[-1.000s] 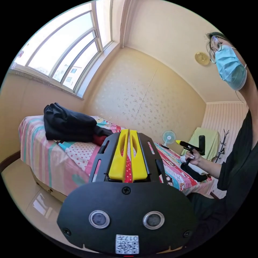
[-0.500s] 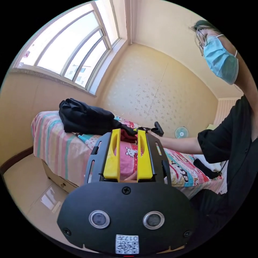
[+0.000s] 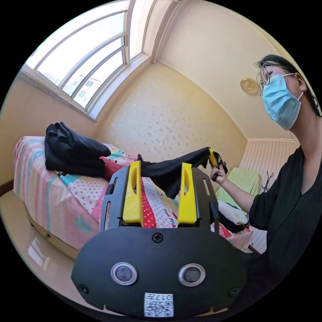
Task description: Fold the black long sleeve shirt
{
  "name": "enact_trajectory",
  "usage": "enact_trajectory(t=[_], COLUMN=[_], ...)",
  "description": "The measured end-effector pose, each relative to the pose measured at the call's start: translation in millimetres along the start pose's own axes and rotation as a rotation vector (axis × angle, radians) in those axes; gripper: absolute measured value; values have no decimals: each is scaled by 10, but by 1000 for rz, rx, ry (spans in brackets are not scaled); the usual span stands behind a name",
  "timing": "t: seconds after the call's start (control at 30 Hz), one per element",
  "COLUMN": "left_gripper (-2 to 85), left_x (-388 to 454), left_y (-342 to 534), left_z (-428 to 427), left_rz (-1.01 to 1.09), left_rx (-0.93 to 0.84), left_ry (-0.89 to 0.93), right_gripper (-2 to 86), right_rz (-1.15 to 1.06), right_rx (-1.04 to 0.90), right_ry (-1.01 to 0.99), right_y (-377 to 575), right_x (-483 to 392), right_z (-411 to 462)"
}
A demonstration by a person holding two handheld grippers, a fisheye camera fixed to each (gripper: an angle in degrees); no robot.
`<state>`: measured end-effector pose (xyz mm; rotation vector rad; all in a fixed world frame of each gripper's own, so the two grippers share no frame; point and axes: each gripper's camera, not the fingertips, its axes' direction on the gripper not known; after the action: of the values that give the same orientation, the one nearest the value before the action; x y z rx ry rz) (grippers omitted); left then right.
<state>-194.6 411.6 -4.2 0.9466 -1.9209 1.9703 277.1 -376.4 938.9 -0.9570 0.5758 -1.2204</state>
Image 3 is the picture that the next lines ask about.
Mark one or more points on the person's right hand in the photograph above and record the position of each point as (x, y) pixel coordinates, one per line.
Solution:
(219, 177)

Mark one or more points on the person's body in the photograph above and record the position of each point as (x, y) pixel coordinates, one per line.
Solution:
(289, 201)

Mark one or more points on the pile of white and black clothes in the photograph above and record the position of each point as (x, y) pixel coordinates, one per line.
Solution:
(232, 215)

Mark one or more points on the window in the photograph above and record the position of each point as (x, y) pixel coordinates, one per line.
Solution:
(83, 57)

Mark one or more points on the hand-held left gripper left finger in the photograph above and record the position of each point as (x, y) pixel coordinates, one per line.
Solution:
(132, 198)

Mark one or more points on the person's right forearm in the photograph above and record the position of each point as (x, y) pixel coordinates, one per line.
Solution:
(239, 196)

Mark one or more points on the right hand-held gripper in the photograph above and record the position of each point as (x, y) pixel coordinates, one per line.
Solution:
(222, 163)

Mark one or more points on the black coat stand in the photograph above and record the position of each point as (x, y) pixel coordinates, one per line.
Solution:
(267, 182)

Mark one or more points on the round golden ceiling lamp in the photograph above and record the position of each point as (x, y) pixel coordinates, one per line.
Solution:
(249, 85)

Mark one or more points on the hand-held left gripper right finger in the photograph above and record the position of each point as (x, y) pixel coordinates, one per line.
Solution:
(187, 201)

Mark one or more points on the black long sleeve shirt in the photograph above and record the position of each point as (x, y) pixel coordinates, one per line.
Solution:
(166, 173)

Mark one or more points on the green cloth cover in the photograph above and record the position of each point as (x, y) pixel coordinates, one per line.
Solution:
(240, 182)

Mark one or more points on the bed with printed sheet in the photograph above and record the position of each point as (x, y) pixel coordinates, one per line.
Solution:
(83, 193)

